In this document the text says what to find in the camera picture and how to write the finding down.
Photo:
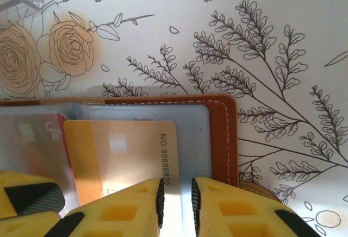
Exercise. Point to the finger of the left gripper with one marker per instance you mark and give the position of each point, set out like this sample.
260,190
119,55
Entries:
24,226
32,196

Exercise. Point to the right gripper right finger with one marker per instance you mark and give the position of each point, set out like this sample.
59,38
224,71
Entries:
239,215

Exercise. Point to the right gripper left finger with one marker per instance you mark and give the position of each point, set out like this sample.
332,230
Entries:
122,215

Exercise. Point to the single red card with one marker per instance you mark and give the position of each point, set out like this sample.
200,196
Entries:
40,150

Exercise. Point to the single gold card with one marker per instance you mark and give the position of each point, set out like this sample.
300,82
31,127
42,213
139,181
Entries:
122,152

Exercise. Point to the brown leather card holder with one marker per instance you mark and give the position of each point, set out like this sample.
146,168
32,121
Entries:
220,139

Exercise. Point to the floral patterned table cover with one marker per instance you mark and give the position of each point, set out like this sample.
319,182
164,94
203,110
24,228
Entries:
244,17

